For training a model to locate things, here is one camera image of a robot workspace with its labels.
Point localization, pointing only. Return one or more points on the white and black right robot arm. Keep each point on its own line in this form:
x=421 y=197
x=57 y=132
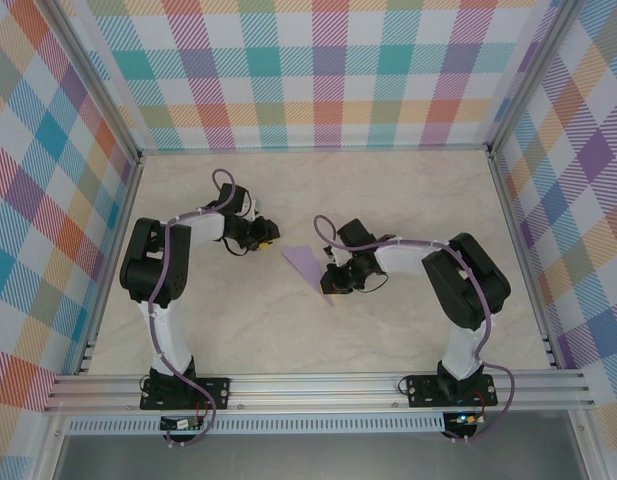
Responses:
x=463 y=350

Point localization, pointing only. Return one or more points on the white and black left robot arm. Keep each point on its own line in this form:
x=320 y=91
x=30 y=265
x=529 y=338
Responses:
x=173 y=340

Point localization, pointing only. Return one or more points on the grey metal panel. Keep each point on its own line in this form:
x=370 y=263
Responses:
x=313 y=460

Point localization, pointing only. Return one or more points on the small circuit board, green light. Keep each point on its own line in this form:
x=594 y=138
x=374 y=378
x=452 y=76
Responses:
x=465 y=419

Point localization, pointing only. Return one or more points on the small circuit board, white label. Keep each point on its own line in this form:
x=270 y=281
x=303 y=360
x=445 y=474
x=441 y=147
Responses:
x=180 y=424

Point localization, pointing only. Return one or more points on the wide aluminium mounting rail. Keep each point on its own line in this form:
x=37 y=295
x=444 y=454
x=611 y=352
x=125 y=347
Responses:
x=313 y=390

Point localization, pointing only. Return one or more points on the long aluminium table edge rail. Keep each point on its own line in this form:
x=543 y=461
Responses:
x=313 y=149

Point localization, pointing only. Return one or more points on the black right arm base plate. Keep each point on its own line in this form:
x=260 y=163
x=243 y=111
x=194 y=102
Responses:
x=419 y=395

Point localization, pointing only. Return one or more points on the aluminium table side rail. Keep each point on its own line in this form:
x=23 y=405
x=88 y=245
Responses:
x=524 y=265
x=111 y=265

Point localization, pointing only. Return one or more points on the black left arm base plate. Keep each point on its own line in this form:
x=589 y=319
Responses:
x=215 y=392

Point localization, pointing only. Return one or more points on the aluminium frame post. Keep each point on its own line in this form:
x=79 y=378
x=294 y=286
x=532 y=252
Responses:
x=528 y=75
x=99 y=75

